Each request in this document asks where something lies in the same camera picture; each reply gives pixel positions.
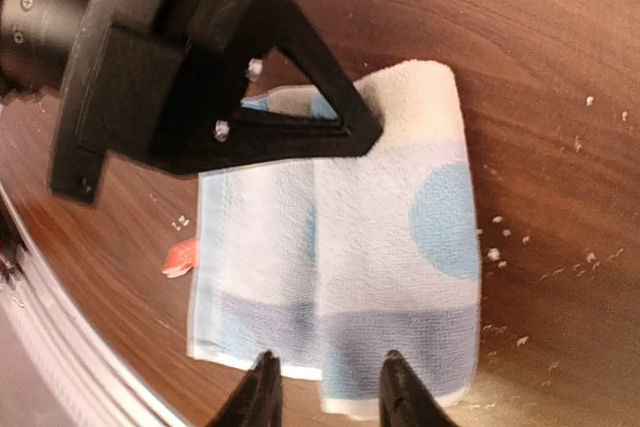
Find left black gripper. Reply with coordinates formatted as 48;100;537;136
1;0;251;204

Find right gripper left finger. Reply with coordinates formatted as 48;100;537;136
206;350;284;427

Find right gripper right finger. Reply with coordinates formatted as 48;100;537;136
379;350;458;427

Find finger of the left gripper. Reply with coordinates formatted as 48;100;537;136
149;114;383;176
219;0;383;137

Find blue polka dot towel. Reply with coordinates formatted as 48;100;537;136
187;60;481;420

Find front metal rail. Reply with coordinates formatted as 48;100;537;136
1;192;188;426

